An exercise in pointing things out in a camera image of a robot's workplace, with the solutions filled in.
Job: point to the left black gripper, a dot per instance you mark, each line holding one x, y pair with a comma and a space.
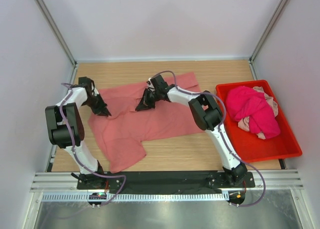
96, 103

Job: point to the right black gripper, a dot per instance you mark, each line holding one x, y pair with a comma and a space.
150, 97

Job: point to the salmon pink t shirt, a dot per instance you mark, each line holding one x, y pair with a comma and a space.
120, 136

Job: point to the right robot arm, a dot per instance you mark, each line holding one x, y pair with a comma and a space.
209, 114

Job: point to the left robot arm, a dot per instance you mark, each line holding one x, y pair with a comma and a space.
65, 127

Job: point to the magenta t shirt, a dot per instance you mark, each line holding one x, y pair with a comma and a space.
255, 111

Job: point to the light pink t shirt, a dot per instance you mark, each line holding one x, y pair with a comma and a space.
268, 100

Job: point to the red plastic bin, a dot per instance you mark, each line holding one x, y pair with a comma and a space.
255, 123

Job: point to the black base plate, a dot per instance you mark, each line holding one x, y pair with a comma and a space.
164, 183

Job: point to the slotted cable duct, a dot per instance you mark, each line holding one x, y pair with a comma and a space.
91, 197

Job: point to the aluminium front rail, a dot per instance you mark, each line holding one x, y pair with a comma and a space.
275, 179

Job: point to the left aluminium corner post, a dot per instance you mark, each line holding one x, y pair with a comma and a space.
52, 24

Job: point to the aluminium corner post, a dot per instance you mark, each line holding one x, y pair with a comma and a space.
269, 27
52, 24

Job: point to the right aluminium corner post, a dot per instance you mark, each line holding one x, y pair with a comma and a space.
269, 27

